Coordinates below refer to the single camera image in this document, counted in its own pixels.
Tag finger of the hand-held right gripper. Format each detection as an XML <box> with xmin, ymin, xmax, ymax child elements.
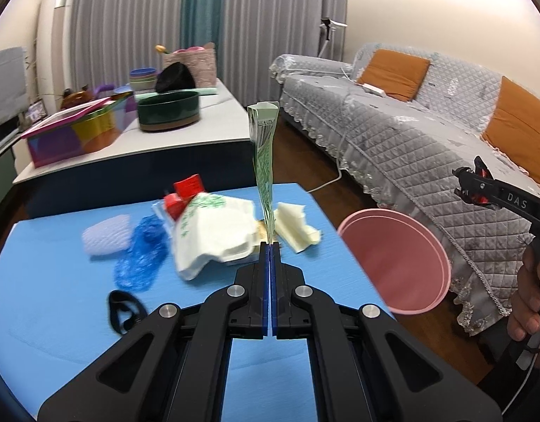
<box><xmin>473</xmin><ymin>156</ymin><xmax>495</xmax><ymax>183</ymax></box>
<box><xmin>452</xmin><ymin>167</ymin><xmax>488</xmax><ymax>205</ymax></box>

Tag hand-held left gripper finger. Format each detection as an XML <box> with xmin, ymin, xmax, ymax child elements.
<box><xmin>37</xmin><ymin>243</ymin><xmax>271</xmax><ymax>422</ymax></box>
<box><xmin>270</xmin><ymin>243</ymin><xmax>503</xmax><ymax>422</ymax></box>

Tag white paper bag green print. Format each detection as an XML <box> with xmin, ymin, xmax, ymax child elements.
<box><xmin>171</xmin><ymin>192</ymin><xmax>259</xmax><ymax>282</ymax></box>

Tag pink plastic bin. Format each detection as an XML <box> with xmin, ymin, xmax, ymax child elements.
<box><xmin>337</xmin><ymin>209</ymin><xmax>451</xmax><ymax>316</ymax></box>

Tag red packet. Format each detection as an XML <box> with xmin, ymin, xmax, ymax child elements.
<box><xmin>163</xmin><ymin>175</ymin><xmax>207</xmax><ymax>220</ymax></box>

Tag green printed wrapper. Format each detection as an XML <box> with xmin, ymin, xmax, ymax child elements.
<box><xmin>247</xmin><ymin>102</ymin><xmax>279</xmax><ymax>245</ymax></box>

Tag white foam net sleeve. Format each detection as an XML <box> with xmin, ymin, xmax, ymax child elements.
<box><xmin>81</xmin><ymin>214</ymin><xmax>134</xmax><ymax>256</ymax></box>

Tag person's right hand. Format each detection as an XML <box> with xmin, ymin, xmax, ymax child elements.
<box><xmin>507</xmin><ymin>250</ymin><xmax>540</xmax><ymax>344</ymax></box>

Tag orange cushion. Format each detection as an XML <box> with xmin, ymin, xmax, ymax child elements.
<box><xmin>481</xmin><ymin>76</ymin><xmax>540</xmax><ymax>194</ymax></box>
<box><xmin>357</xmin><ymin>48</ymin><xmax>431</xmax><ymax>101</ymax></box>

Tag cream foam piece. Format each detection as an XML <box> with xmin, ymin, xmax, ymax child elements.
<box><xmin>274</xmin><ymin>202</ymin><xmax>321</xmax><ymax>253</ymax></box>

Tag grey quilted sofa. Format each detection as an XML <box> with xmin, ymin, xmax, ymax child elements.
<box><xmin>270</xmin><ymin>43</ymin><xmax>540</xmax><ymax>352</ymax></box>

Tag blue plastic shoe cover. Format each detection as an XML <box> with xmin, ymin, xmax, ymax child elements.
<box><xmin>114</xmin><ymin>215</ymin><xmax>172</xmax><ymax>292</ymax></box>

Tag white coffee table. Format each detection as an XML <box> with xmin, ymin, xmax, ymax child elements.
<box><xmin>13</xmin><ymin>77</ymin><xmax>253</xmax><ymax>220</ymax></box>

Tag dark green round basin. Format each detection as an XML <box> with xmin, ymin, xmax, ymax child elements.
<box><xmin>137</xmin><ymin>90</ymin><xmax>201</xmax><ymax>133</ymax></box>

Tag light green folded mat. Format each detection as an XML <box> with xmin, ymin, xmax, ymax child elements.
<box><xmin>134</xmin><ymin>87</ymin><xmax>218</xmax><ymax>98</ymax></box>

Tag white floor stand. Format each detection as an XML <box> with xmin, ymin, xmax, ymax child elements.
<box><xmin>319</xmin><ymin>18</ymin><xmax>347</xmax><ymax>60</ymax></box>

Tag pink fabric basket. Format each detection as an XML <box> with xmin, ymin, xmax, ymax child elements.
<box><xmin>161</xmin><ymin>43</ymin><xmax>218</xmax><ymax>89</ymax></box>

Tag black hat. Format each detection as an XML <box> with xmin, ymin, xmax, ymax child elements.
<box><xmin>154</xmin><ymin>62</ymin><xmax>196</xmax><ymax>94</ymax></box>

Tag stack of pastel bowls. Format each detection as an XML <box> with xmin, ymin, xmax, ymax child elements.
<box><xmin>129</xmin><ymin>68</ymin><xmax>160</xmax><ymax>94</ymax></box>

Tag multicoloured storage box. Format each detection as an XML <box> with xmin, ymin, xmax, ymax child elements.
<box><xmin>20</xmin><ymin>95</ymin><xmax>136</xmax><ymax>168</ymax></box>

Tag grey curtain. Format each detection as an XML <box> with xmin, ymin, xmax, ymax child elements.
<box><xmin>70</xmin><ymin>0</ymin><xmax>187</xmax><ymax>93</ymax></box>
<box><xmin>221</xmin><ymin>0</ymin><xmax>350</xmax><ymax>108</ymax></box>

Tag brown teapot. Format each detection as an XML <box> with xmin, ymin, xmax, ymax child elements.
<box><xmin>60</xmin><ymin>88</ymin><xmax>95</xmax><ymax>110</ymax></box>

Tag teal curtain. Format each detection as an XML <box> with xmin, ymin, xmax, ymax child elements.
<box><xmin>181</xmin><ymin>0</ymin><xmax>227</xmax><ymax>80</ymax></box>

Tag grey covered television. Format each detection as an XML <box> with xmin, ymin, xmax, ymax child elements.
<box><xmin>0</xmin><ymin>46</ymin><xmax>27</xmax><ymax>130</ymax></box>

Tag white standing air conditioner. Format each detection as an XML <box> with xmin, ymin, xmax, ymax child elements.
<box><xmin>35</xmin><ymin>0</ymin><xmax>77</xmax><ymax>102</ymax></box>

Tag white power cable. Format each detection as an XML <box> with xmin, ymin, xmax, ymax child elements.
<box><xmin>307</xmin><ymin>154</ymin><xmax>345</xmax><ymax>194</ymax></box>

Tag black strap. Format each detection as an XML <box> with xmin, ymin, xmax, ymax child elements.
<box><xmin>108</xmin><ymin>290</ymin><xmax>148</xmax><ymax>334</ymax></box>

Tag small photo frame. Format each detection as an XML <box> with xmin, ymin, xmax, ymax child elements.
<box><xmin>26</xmin><ymin>100</ymin><xmax>49</xmax><ymax>124</ymax></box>

